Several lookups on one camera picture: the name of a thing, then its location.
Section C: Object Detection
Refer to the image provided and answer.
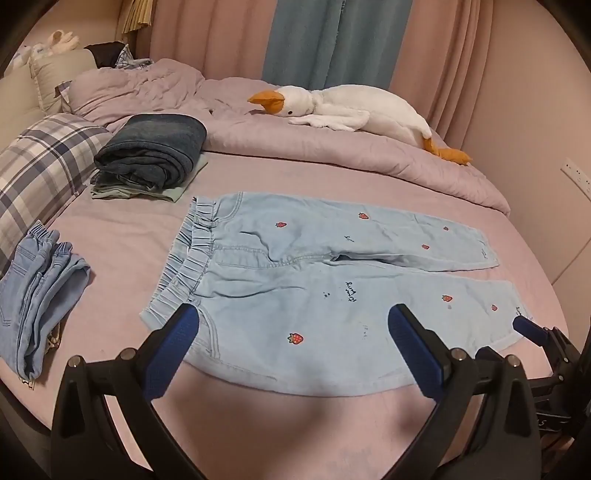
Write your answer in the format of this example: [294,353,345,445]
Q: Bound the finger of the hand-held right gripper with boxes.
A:
[513,316,581,370]

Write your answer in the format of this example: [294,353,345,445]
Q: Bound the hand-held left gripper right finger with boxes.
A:
[388,304,543,480]

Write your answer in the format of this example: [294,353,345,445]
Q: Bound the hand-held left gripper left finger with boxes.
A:
[50,302,208,480]

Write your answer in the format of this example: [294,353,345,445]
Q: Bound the light blue strawberry print pants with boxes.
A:
[140,191,536,398]

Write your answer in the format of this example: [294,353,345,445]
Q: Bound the folded pale green cloth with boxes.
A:
[90,157,208,204]

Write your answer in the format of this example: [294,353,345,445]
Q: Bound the folded light blue jeans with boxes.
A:
[0,220,92,381]

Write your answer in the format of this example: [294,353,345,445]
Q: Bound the folded dark blue jeans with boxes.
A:
[93,114,208,191]

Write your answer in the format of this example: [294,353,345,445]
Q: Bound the plaid pillow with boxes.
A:
[0,113,114,278]

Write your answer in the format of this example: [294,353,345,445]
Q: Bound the pink duvet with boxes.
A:
[67,58,511,217]

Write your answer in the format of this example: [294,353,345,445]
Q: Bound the white goose plush toy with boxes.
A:
[248,84,473,166]

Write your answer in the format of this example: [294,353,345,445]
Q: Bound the pink curtain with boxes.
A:
[136,0,497,139]

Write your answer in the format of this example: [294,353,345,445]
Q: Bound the plaid shirt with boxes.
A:
[115,44,154,70]

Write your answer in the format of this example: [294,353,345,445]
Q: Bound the cream pillow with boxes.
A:
[30,48,99,114]

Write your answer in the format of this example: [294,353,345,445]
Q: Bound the dark clothes pile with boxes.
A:
[84,41,130,70]

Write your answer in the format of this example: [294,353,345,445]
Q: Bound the blue curtain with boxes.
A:
[262,0,409,90]

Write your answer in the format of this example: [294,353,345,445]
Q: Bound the white plush bunny toy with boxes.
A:
[45,30,82,55]

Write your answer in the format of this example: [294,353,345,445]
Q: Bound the yellow pleated curtain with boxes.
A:
[121,0,156,34]

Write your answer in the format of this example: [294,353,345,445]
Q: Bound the white wall socket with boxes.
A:
[560,158,591,200]

